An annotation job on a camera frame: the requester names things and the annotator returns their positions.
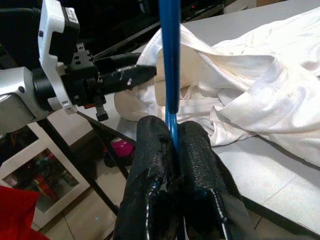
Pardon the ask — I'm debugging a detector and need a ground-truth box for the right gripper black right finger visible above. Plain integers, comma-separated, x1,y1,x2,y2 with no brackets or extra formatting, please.
174,121,256,240

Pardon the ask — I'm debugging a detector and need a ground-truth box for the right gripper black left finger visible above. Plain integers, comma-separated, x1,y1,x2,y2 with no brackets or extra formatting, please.
114,114,176,240

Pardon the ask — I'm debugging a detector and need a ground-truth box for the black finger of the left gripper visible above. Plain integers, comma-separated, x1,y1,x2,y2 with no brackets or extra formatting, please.
98,63,159,95
92,51,144,70

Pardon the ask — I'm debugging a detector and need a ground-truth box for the blue plastic hanger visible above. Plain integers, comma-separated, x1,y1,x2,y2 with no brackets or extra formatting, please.
157,0,185,181

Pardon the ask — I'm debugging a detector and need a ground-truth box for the white polo shirt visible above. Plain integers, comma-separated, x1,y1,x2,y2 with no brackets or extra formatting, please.
113,6,320,169

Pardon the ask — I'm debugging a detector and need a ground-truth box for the magenta plastic container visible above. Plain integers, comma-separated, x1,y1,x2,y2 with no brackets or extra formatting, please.
103,138,135,168

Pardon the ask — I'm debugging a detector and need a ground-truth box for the white glass-door cabinet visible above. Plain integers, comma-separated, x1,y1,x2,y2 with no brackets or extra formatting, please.
0,109,102,232

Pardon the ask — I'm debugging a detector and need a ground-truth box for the black table leg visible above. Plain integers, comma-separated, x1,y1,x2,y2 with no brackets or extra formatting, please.
43,117,121,216

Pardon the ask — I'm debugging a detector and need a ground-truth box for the red polo shirt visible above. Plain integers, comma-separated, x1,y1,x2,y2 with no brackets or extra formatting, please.
0,185,50,240

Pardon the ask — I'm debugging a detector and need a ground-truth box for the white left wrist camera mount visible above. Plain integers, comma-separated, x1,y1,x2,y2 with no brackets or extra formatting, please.
37,0,81,115

